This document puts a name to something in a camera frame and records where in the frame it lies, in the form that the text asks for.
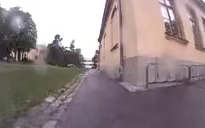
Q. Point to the distant white building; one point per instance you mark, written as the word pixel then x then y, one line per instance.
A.
pixel 88 63

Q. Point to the dark green bushes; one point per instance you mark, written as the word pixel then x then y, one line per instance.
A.
pixel 61 55

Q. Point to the dark grey asphalt path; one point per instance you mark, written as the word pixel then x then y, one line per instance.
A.
pixel 123 106

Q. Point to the yellow plastered building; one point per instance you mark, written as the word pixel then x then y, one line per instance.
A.
pixel 146 36

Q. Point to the grey stone kerb strip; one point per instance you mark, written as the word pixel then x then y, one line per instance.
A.
pixel 55 101

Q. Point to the pale orange building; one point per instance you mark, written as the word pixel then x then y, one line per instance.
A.
pixel 36 54

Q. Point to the green grass lawn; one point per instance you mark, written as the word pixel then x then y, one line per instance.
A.
pixel 20 86

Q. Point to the large dark green tree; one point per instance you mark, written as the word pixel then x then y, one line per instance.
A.
pixel 13 30

